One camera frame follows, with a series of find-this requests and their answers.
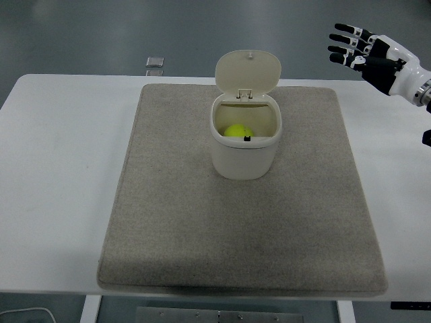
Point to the beige fabric mat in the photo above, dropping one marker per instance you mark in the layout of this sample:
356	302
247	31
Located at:
235	218

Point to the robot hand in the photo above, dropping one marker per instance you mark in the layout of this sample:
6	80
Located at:
400	72

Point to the black table control panel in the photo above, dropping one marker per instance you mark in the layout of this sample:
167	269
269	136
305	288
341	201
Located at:
410	305

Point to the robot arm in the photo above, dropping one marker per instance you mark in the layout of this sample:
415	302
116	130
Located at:
426	97

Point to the yellow-green tennis ball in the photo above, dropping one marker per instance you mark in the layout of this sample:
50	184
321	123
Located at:
237	131

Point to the cream lidded bin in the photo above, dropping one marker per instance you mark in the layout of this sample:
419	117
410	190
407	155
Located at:
246	134

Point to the silver floor socket plate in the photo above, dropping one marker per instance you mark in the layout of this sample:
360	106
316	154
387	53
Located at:
154	72
155	61

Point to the white table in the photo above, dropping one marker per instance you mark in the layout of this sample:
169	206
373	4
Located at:
60	168

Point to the grey metal plate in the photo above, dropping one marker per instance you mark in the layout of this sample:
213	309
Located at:
219	314

